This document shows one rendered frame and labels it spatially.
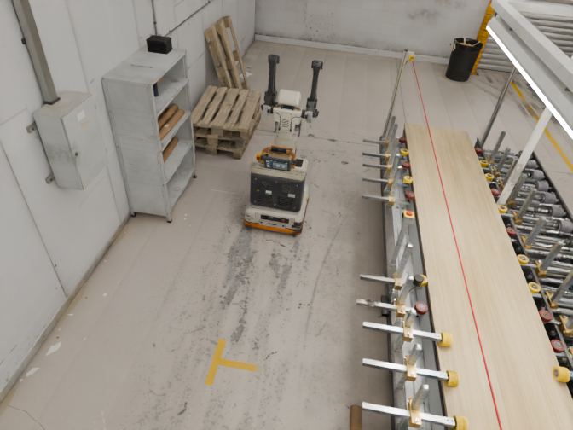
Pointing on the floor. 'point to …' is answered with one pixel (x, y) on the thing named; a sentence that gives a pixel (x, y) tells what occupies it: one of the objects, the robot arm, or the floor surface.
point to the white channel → (509, 10)
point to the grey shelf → (136, 154)
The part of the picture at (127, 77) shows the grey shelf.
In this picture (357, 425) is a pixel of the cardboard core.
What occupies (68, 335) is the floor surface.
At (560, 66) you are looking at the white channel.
